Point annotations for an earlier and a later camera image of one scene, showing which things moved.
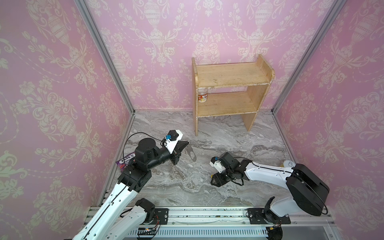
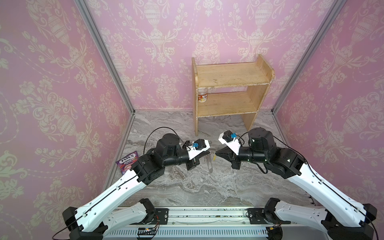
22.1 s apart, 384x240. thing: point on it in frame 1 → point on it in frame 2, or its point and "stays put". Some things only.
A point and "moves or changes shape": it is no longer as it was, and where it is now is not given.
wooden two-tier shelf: [256, 76] stays put
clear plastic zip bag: [189, 150] moves or changes shape
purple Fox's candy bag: [122, 162] stays put
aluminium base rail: [239, 223] stays put
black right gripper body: [223, 175] → [235, 158]
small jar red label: [202, 95] stays put
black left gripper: [175, 155] → [191, 164]
